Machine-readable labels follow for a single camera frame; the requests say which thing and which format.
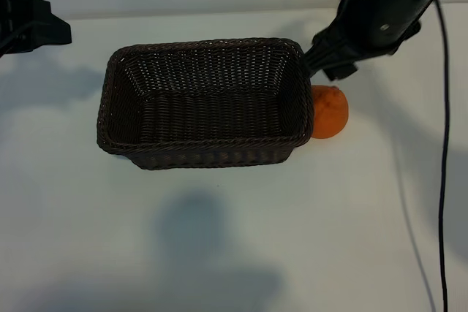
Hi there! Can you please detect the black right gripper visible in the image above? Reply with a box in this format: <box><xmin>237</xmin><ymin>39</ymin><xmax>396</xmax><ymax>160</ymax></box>
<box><xmin>302</xmin><ymin>0</ymin><xmax>444</xmax><ymax>82</ymax></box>

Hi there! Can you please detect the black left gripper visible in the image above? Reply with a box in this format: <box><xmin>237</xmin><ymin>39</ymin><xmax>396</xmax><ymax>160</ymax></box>
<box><xmin>0</xmin><ymin>0</ymin><xmax>72</xmax><ymax>58</ymax></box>

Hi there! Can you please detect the orange fruit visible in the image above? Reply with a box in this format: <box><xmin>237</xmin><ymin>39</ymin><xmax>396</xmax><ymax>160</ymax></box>
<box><xmin>310</xmin><ymin>84</ymin><xmax>349</xmax><ymax>140</ymax></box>

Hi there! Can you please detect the dark brown wicker basket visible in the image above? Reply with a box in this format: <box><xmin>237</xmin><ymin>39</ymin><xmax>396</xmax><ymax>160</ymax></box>
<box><xmin>96</xmin><ymin>37</ymin><xmax>315</xmax><ymax>170</ymax></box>

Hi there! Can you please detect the black cable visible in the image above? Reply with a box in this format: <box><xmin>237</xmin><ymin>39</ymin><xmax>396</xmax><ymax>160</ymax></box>
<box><xmin>434</xmin><ymin>0</ymin><xmax>451</xmax><ymax>312</ymax></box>

